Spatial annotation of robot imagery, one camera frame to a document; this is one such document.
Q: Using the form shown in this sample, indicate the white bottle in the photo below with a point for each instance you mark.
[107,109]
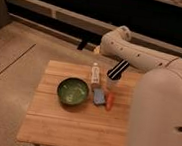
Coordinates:
[95,75]

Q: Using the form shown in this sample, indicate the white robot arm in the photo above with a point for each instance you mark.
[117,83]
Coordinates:
[155,117]

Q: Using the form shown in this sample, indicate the blue sponge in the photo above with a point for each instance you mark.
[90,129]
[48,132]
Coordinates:
[99,97]

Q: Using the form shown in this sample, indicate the striped black white cup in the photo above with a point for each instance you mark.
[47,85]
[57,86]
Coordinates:
[114,74]

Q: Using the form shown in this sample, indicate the green bowl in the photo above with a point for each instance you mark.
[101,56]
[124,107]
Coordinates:
[72,91]

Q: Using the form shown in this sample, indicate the orange carrot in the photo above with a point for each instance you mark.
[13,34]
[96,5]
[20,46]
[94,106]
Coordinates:
[109,101]

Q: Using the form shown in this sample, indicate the wooden table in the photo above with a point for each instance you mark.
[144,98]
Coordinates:
[48,122]

